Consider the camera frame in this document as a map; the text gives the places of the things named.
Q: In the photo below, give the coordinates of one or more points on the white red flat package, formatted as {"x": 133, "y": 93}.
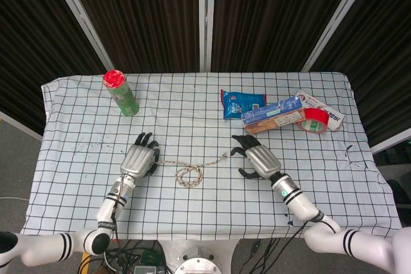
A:
{"x": 335, "y": 116}

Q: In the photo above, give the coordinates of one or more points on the red tape roll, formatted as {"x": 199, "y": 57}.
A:
{"x": 316, "y": 116}

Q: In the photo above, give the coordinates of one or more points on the green chip can red lid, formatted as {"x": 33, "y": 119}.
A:
{"x": 123, "y": 97}

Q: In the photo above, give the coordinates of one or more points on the white partition frame post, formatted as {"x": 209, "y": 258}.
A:
{"x": 340, "y": 17}
{"x": 206, "y": 17}
{"x": 80, "y": 17}

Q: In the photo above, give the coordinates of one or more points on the blue snack bag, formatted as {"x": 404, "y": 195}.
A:
{"x": 236, "y": 104}

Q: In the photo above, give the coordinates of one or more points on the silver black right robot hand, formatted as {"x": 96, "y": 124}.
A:
{"x": 263, "y": 160}

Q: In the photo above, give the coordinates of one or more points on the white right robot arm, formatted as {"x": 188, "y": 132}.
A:
{"x": 305, "y": 205}

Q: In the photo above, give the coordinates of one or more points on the white black checkered tablecloth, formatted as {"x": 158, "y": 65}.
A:
{"x": 199, "y": 120}

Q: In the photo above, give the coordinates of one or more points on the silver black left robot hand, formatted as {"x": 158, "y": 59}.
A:
{"x": 136, "y": 160}

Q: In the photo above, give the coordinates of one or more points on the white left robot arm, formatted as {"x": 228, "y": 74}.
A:
{"x": 106, "y": 213}

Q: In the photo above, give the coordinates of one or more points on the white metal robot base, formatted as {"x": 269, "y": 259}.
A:
{"x": 199, "y": 258}

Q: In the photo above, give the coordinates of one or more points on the blue orange cookie box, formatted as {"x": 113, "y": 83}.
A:
{"x": 273, "y": 118}

